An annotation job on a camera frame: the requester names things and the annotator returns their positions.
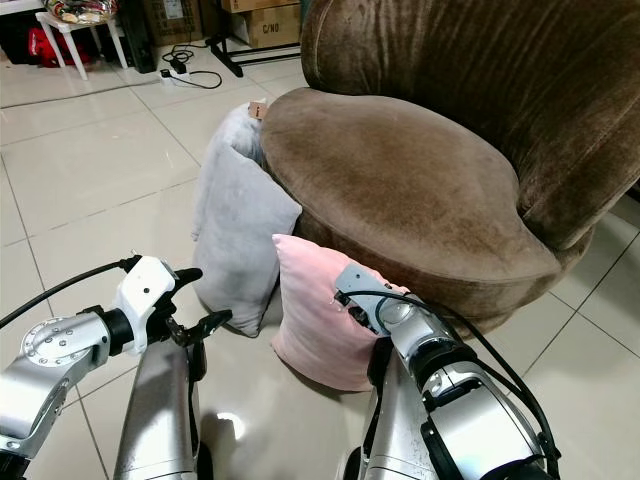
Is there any brown velvet sofa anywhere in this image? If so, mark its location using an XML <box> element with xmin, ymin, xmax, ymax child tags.
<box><xmin>259</xmin><ymin>0</ymin><xmax>640</xmax><ymax>336</ymax></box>

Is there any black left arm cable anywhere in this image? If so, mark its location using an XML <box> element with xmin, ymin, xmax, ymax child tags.
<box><xmin>0</xmin><ymin>256</ymin><xmax>142</xmax><ymax>330</ymax></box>

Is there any red bag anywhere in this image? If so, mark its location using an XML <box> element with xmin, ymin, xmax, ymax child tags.
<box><xmin>27</xmin><ymin>27</ymin><xmax>88</xmax><ymax>69</ymax></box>

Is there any cardboard box with print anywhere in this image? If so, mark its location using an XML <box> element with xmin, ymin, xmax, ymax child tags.
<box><xmin>229</xmin><ymin>4</ymin><xmax>304</xmax><ymax>50</ymax></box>

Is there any basket of colourful items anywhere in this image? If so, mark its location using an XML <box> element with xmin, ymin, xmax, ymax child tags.
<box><xmin>45</xmin><ymin>0</ymin><xmax>118</xmax><ymax>27</ymax></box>

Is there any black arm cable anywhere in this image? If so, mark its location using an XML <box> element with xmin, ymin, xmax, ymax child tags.
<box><xmin>337</xmin><ymin>289</ymin><xmax>562</xmax><ymax>471</ymax></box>
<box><xmin>0</xmin><ymin>256</ymin><xmax>142</xmax><ymax>330</ymax></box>

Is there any black metal stand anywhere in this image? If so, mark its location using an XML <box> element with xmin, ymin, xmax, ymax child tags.
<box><xmin>205</xmin><ymin>0</ymin><xmax>307</xmax><ymax>79</ymax></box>

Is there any silver robot leg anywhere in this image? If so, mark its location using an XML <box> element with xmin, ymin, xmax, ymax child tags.
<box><xmin>343</xmin><ymin>338</ymin><xmax>447</xmax><ymax>480</ymax></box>
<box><xmin>112</xmin><ymin>338</ymin><xmax>211</xmax><ymax>480</ymax></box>

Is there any white stool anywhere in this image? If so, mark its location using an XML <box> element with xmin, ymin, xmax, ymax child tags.
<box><xmin>35</xmin><ymin>10</ymin><xmax>131</xmax><ymax>81</ymax></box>

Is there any black floor cable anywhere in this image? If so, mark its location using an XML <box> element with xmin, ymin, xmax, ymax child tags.
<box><xmin>163</xmin><ymin>42</ymin><xmax>224</xmax><ymax>91</ymax></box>

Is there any pink pillow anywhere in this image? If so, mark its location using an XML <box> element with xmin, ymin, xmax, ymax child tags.
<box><xmin>270</xmin><ymin>233</ymin><xmax>411</xmax><ymax>394</ymax></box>

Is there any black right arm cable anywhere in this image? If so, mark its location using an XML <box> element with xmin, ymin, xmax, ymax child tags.
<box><xmin>337</xmin><ymin>289</ymin><xmax>562</xmax><ymax>471</ymax></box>

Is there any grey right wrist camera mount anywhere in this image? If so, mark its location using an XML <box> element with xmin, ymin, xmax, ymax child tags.
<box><xmin>333</xmin><ymin>263</ymin><xmax>408</xmax><ymax>313</ymax></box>

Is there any grey pillow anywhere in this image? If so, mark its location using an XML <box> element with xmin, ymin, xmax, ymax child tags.
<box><xmin>191</xmin><ymin>103</ymin><xmax>304</xmax><ymax>339</ymax></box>

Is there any silver left robot leg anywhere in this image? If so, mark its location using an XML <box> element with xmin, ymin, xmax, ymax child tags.
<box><xmin>112</xmin><ymin>338</ymin><xmax>211</xmax><ymax>480</ymax></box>

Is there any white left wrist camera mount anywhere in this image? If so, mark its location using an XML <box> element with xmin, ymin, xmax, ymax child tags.
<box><xmin>112</xmin><ymin>255</ymin><xmax>178</xmax><ymax>354</ymax></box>

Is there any white power strip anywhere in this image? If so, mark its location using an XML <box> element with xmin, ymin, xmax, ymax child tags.
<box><xmin>164</xmin><ymin>57</ymin><xmax>192</xmax><ymax>80</ymax></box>

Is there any silver right robot leg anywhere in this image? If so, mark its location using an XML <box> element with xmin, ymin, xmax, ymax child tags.
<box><xmin>343</xmin><ymin>338</ymin><xmax>447</xmax><ymax>480</ymax></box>

